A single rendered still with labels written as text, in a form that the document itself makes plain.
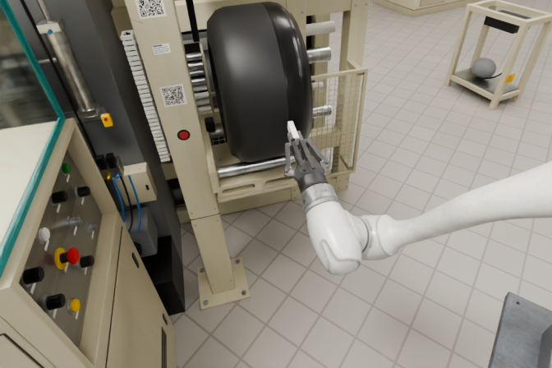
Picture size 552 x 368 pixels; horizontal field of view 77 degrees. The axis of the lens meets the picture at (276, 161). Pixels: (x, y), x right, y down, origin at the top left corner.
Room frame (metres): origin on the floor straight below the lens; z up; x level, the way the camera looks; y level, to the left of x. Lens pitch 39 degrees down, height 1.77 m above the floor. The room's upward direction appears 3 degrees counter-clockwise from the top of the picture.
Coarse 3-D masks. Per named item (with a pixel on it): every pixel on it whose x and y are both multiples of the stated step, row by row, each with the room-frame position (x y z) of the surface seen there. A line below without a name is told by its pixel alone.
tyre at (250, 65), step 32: (224, 32) 1.07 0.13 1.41; (256, 32) 1.07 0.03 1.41; (288, 32) 1.08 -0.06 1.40; (224, 64) 1.00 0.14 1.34; (256, 64) 0.99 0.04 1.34; (288, 64) 1.00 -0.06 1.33; (224, 96) 0.96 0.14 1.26; (256, 96) 0.94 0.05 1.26; (288, 96) 0.95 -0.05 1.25; (224, 128) 1.21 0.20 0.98; (256, 128) 0.92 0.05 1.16; (256, 160) 1.01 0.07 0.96
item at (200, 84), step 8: (192, 48) 1.60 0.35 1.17; (200, 48) 1.53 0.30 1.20; (192, 56) 1.48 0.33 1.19; (200, 56) 1.48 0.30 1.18; (192, 64) 1.47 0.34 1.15; (200, 64) 1.47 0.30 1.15; (192, 72) 1.47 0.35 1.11; (200, 72) 1.48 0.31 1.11; (192, 80) 1.46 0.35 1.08; (200, 80) 1.47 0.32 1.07; (208, 80) 1.47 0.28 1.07; (200, 88) 1.48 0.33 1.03; (208, 88) 1.47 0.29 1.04; (200, 96) 1.46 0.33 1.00; (208, 96) 1.47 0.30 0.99; (200, 104) 1.47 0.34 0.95; (200, 112) 1.46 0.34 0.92
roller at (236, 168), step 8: (264, 160) 1.06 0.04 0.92; (272, 160) 1.06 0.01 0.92; (280, 160) 1.06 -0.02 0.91; (224, 168) 1.02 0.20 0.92; (232, 168) 1.02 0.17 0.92; (240, 168) 1.03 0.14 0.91; (248, 168) 1.03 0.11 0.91; (256, 168) 1.04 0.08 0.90; (264, 168) 1.04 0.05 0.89; (224, 176) 1.01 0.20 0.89
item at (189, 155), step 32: (128, 0) 1.05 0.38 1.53; (160, 32) 1.06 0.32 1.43; (160, 64) 1.06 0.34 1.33; (160, 96) 1.05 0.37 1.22; (192, 96) 1.07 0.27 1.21; (192, 128) 1.07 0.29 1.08; (192, 160) 1.06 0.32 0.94; (192, 192) 1.05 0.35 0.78; (192, 224) 1.05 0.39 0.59; (224, 256) 1.07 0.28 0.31; (224, 288) 1.06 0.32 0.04
